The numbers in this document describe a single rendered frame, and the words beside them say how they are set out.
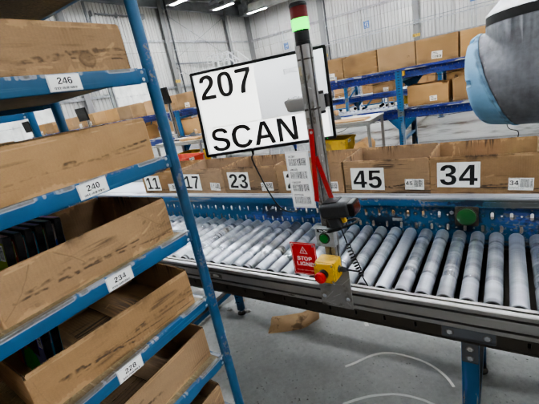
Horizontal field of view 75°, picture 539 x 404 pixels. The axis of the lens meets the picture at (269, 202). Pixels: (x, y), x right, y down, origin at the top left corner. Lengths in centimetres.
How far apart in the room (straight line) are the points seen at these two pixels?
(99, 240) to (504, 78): 79
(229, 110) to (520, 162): 111
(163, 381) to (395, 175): 124
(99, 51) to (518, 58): 75
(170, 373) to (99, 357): 22
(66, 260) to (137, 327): 24
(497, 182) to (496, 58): 106
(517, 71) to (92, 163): 76
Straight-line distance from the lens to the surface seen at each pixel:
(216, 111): 131
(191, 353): 108
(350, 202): 108
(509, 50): 65
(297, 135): 125
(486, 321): 124
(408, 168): 169
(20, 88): 75
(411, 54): 623
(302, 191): 119
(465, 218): 165
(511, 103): 65
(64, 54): 83
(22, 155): 77
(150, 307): 93
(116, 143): 85
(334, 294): 132
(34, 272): 79
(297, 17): 111
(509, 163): 165
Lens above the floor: 145
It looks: 17 degrees down
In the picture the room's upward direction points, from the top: 11 degrees counter-clockwise
